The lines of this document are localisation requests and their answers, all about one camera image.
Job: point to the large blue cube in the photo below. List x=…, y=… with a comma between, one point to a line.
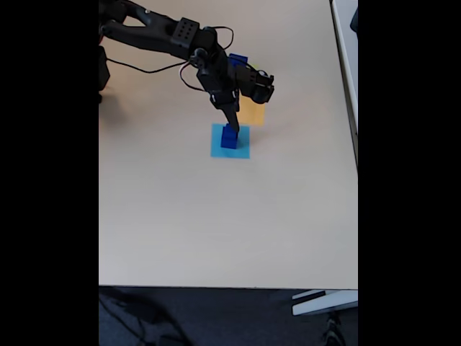
x=240, y=65

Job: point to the white table foot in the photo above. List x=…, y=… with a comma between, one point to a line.
x=324, y=304

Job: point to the white neighbouring table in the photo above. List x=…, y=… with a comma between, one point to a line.
x=347, y=72

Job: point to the dark object on neighbouring table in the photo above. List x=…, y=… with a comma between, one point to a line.
x=354, y=19

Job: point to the medium blue cube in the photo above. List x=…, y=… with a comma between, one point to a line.
x=227, y=143

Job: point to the orange paper square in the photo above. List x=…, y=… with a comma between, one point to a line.
x=252, y=116

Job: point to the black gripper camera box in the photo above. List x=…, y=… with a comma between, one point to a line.
x=257, y=86

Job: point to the light blue paper square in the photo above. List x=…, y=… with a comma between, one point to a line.
x=243, y=151

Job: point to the small blue cube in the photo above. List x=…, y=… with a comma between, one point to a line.
x=227, y=131

